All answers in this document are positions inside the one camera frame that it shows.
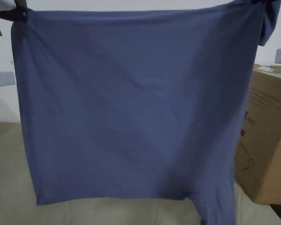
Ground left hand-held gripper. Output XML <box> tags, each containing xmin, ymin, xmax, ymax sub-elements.
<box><xmin>0</xmin><ymin>0</ymin><xmax>28</xmax><ymax>89</ymax></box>

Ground dark blue shirt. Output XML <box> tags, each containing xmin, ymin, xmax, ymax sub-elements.
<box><xmin>10</xmin><ymin>0</ymin><xmax>281</xmax><ymax>225</ymax></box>

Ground brown cardboard carton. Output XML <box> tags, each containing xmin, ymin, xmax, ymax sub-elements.
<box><xmin>234</xmin><ymin>63</ymin><xmax>281</xmax><ymax>205</ymax></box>

